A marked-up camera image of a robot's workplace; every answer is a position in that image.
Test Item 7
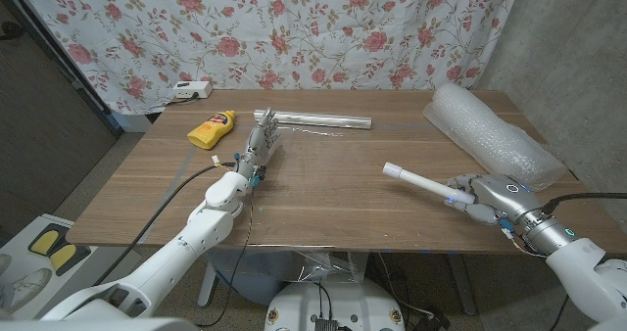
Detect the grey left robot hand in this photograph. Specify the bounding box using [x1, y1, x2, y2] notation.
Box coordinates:
[234, 107, 281, 180]

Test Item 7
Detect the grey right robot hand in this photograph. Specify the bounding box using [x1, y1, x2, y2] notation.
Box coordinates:
[444, 172, 579, 257]

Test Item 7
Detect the clear cling film roll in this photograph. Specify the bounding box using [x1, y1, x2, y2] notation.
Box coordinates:
[253, 109, 373, 131]

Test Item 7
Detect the white cylindrical roll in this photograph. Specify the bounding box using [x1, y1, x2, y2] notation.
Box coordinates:
[381, 162, 476, 206]

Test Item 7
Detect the yellow squeeze bottle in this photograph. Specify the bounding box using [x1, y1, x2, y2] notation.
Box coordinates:
[186, 110, 237, 151]

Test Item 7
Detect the bubble wrap roll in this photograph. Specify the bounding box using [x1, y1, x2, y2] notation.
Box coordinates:
[422, 82, 568, 193]

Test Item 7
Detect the white power strip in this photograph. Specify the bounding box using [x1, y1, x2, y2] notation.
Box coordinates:
[171, 80, 215, 101]

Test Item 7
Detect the table leg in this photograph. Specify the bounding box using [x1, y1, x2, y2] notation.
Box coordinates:
[197, 260, 219, 308]
[444, 254, 478, 317]

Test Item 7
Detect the floral print backdrop curtain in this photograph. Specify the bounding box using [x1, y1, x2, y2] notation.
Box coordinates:
[12, 0, 525, 117]

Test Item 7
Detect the grey blue bin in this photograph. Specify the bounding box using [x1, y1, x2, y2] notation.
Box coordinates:
[205, 250, 296, 307]

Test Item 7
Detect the white robot torso base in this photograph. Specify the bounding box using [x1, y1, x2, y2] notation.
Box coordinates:
[264, 275, 408, 331]

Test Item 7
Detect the dark partition panel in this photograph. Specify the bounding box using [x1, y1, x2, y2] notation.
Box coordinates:
[0, 0, 124, 247]

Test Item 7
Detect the yellow black slipper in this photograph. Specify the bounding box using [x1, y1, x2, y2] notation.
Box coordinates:
[27, 222, 70, 257]
[48, 242, 92, 277]

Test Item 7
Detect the white floor mat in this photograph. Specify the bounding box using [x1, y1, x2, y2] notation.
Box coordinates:
[0, 213, 102, 321]

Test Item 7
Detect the white shoe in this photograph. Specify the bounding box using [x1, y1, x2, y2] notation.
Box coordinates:
[0, 266, 53, 310]

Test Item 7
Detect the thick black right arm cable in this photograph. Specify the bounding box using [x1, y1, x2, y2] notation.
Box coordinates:
[540, 191, 627, 216]

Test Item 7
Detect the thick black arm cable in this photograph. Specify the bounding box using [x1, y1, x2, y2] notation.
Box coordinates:
[540, 191, 627, 216]
[92, 161, 240, 288]

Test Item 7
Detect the black power strip cord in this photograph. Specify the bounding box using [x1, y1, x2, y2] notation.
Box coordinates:
[165, 92, 201, 107]

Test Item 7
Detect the thin black left wrist cable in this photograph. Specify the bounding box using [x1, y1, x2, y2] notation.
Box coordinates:
[195, 187, 257, 329]

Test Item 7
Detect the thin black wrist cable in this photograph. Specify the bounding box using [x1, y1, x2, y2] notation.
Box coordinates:
[195, 187, 257, 329]
[547, 294, 570, 331]

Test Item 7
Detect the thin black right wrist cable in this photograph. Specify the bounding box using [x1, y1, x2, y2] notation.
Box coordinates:
[547, 294, 570, 331]

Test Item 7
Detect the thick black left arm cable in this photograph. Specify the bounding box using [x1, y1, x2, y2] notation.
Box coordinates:
[92, 161, 240, 288]

